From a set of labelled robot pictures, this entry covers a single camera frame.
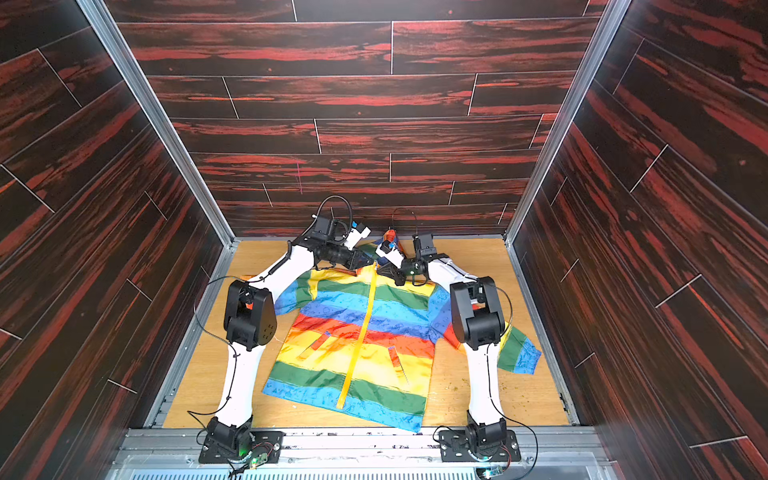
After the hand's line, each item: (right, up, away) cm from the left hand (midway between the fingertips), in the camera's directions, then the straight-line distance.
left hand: (374, 261), depth 95 cm
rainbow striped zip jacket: (-4, -26, -4) cm, 26 cm away
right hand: (+4, -2, +7) cm, 9 cm away
